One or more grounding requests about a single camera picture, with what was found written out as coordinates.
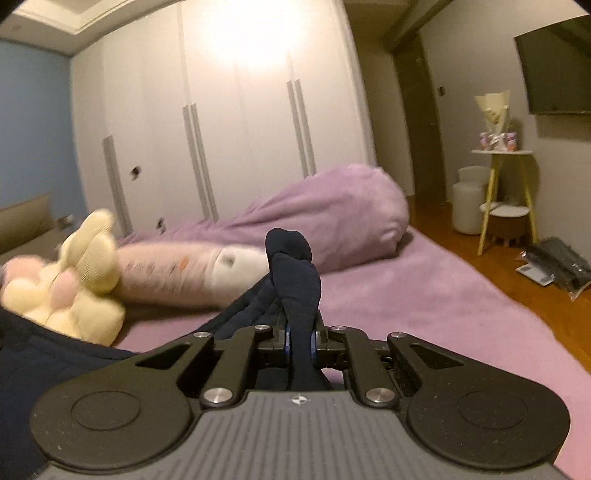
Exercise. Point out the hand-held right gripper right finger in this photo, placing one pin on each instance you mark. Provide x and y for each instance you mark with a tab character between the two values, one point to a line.
315	346

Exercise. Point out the purple plush pillow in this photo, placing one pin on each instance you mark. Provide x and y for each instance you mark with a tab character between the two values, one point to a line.
341	212

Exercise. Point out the round stool wooden legs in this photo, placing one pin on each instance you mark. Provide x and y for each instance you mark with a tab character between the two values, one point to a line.
508	221

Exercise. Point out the cream plush toy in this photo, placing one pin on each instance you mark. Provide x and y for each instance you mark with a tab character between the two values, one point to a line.
87	277

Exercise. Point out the dark wooden door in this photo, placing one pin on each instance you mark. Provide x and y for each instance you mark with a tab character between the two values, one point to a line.
422	124

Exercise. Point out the white side table yellow legs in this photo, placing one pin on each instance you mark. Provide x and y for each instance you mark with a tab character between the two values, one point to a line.
503	154

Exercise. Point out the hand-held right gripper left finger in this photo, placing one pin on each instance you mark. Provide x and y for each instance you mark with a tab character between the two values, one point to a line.
286	346

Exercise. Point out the black plastic bag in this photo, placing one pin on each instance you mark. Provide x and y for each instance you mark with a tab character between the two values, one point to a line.
561	263

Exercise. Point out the black wall television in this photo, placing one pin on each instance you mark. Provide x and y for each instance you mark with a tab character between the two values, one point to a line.
558	69

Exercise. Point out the purple plush bed blanket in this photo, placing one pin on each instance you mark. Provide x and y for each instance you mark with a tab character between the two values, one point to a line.
415	286

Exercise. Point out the pink white long pillow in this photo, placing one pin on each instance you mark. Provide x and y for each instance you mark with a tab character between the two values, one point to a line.
171	277

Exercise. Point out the beige upholstered headboard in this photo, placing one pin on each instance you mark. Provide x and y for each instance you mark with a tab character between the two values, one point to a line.
25	226

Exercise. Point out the dark navy zip jacket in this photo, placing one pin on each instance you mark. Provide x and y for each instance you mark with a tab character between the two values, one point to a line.
295	277

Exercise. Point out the cream wrapped bouquet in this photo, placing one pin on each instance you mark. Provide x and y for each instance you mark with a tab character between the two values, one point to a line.
491	110

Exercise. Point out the white round stool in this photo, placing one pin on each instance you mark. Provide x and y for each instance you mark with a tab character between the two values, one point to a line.
468	207

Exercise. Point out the white flat box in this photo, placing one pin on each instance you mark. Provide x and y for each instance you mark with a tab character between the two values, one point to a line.
533	272

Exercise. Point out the pink bottle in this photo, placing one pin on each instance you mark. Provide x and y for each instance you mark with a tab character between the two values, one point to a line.
485	141
511	141

